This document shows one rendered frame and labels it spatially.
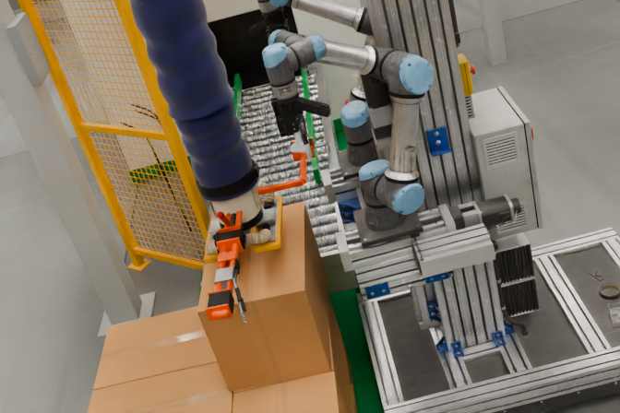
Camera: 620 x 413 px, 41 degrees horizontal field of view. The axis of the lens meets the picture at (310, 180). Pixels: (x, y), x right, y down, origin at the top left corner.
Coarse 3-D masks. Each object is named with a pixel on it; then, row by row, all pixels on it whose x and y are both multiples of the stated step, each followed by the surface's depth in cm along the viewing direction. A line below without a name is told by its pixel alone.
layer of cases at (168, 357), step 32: (160, 320) 368; (192, 320) 362; (128, 352) 354; (160, 352) 349; (192, 352) 343; (96, 384) 341; (128, 384) 336; (160, 384) 331; (192, 384) 326; (224, 384) 322; (288, 384) 313; (320, 384) 309
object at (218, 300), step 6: (210, 294) 261; (216, 294) 260; (222, 294) 259; (228, 294) 258; (210, 300) 258; (216, 300) 257; (222, 300) 257; (228, 300) 256; (210, 306) 255; (216, 306) 255; (222, 306) 254; (228, 306) 254; (210, 312) 255; (210, 318) 256; (216, 318) 257; (222, 318) 257
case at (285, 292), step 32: (288, 224) 333; (256, 256) 319; (288, 256) 314; (320, 256) 358; (256, 288) 302; (288, 288) 297; (320, 288) 336; (224, 320) 300; (256, 320) 300; (288, 320) 301; (320, 320) 316; (224, 352) 308; (256, 352) 308; (288, 352) 308; (320, 352) 308; (256, 384) 316
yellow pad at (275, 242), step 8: (280, 200) 326; (264, 208) 322; (280, 208) 321; (280, 216) 316; (264, 224) 308; (272, 224) 311; (280, 224) 312; (256, 232) 310; (272, 232) 306; (280, 232) 307; (272, 240) 302; (280, 240) 304; (256, 248) 301; (264, 248) 301; (272, 248) 301
